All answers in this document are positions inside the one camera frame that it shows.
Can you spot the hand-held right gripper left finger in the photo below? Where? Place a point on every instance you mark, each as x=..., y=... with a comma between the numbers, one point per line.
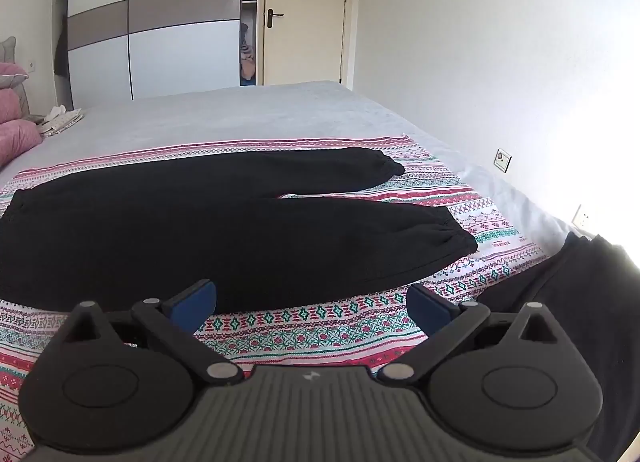
x=195, y=303

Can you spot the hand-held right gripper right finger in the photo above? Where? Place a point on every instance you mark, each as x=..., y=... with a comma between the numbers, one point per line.
x=426, y=306

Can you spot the black pants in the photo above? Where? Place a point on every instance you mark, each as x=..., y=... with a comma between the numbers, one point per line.
x=210, y=232

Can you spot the patterned red green blanket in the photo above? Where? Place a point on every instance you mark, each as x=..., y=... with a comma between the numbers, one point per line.
x=310, y=329

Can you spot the person's dark clothing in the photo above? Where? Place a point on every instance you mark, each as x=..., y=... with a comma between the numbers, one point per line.
x=595, y=292

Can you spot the bed with grey sheet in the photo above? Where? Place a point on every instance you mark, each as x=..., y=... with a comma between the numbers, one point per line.
x=240, y=111

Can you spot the pink bolster pillow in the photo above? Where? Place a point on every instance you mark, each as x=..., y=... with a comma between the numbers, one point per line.
x=17, y=141
x=9, y=106

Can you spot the clothes in wardrobe shelf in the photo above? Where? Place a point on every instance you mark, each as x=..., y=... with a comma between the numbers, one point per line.
x=248, y=56

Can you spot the white and grey wardrobe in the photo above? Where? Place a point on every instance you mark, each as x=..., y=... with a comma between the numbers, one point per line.
x=165, y=31

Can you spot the pink pillow with white piping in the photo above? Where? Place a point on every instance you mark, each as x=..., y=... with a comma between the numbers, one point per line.
x=10, y=72

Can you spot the grey quilted pillow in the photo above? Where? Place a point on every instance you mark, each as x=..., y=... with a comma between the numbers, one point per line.
x=7, y=49

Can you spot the cream door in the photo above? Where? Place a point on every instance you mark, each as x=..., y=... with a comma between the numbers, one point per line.
x=305, y=6

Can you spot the wall switch with round knob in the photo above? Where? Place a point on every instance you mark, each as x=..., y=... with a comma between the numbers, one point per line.
x=502, y=158

